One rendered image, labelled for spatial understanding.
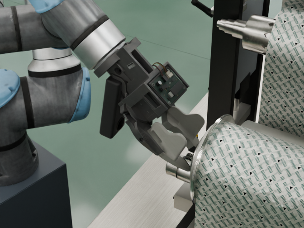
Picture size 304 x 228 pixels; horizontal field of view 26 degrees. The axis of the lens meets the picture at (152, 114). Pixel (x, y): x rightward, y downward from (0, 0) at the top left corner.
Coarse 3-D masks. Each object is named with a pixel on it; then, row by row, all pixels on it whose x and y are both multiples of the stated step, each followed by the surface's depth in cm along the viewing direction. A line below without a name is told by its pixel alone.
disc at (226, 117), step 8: (224, 120) 98; (232, 120) 101; (216, 128) 96; (208, 136) 94; (200, 152) 93; (200, 160) 94; (192, 176) 94; (192, 184) 95; (192, 192) 95; (192, 200) 97
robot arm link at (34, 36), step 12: (24, 12) 105; (36, 12) 106; (24, 24) 105; (36, 24) 105; (24, 36) 105; (36, 36) 106; (48, 36) 106; (24, 48) 107; (36, 48) 108; (60, 48) 112
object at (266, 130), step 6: (246, 126) 110; (252, 126) 110; (258, 126) 110; (264, 126) 110; (264, 132) 108; (270, 132) 108; (276, 132) 109; (282, 132) 109; (282, 138) 107; (288, 138) 107; (294, 138) 107; (300, 138) 108; (300, 144) 106
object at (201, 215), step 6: (198, 210) 98; (204, 210) 98; (198, 216) 99; (204, 216) 98; (210, 216) 98; (216, 216) 97; (198, 222) 100; (204, 222) 99; (210, 222) 98; (216, 222) 98; (222, 222) 97; (228, 222) 96
